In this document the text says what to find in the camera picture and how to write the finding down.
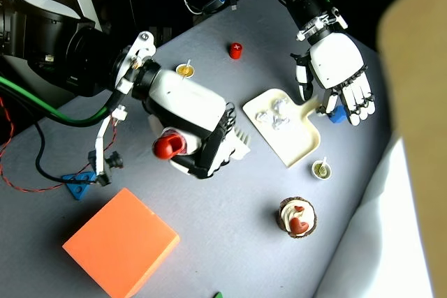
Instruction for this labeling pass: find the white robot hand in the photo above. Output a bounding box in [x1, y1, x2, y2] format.
[141, 67, 252, 180]
[290, 31, 377, 127]

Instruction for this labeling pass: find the small bowl yellow food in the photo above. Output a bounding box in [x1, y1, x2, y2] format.
[175, 59, 195, 79]

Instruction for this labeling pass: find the blurred tan panel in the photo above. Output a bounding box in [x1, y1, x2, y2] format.
[378, 0, 447, 298]

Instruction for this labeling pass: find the cream plastic dustpan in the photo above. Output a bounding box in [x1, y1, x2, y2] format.
[242, 87, 324, 168]

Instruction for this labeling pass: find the toy cupcake white frosting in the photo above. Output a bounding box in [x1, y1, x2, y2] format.
[277, 196, 318, 239]

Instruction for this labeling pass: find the red cylinder block white cross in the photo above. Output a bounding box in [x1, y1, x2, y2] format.
[228, 42, 243, 60]

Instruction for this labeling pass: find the thin red wire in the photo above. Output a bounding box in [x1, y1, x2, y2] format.
[0, 95, 119, 193]

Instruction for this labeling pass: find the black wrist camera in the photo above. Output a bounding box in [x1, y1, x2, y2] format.
[89, 149, 124, 187]

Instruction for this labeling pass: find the small bowl green soup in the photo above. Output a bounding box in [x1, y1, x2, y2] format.
[312, 156, 332, 180]

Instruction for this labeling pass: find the grey table cloth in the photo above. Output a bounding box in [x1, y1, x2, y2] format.
[0, 0, 397, 298]

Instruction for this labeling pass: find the blue hexagonal block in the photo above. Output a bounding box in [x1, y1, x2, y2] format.
[330, 105, 350, 124]

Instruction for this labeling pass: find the white sheet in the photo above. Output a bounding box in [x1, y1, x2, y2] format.
[312, 132, 437, 298]

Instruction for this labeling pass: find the blue triangle block with holes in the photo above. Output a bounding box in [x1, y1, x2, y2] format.
[61, 171, 97, 201]

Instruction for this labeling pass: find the orange foam cube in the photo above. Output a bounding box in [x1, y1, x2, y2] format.
[61, 187, 181, 298]

